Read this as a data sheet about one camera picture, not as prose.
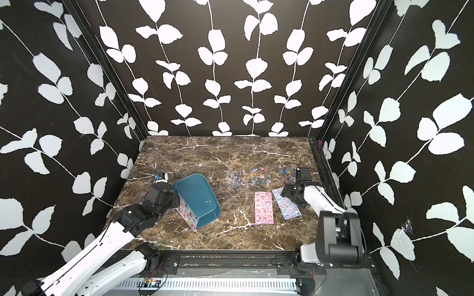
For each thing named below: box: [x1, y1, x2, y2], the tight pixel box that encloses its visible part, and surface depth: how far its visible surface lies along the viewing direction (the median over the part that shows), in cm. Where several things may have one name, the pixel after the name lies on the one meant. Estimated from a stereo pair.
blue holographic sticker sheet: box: [271, 186, 303, 221], surface depth 92 cm
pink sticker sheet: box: [254, 191, 275, 225], surface depth 92 cm
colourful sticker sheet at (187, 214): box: [175, 195, 200, 234], surface depth 81 cm
